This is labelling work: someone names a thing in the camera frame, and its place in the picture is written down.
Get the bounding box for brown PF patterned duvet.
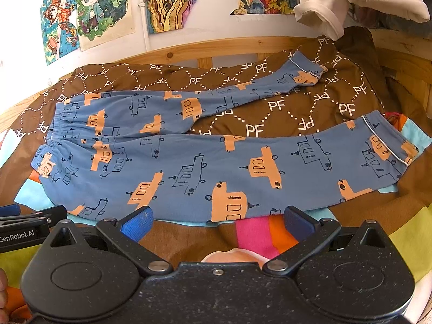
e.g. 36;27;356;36
0;26;432;321

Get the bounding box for anime girl poster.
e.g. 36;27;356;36
76;0;135;51

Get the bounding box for wooden bed frame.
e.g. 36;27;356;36
1;26;431;135

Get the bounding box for blue mermaid poster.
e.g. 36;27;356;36
40;0;80;65

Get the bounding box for blue pajama pants orange cars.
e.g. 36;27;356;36
32;53;419;223

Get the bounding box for person's hand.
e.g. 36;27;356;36
0;268;8;321

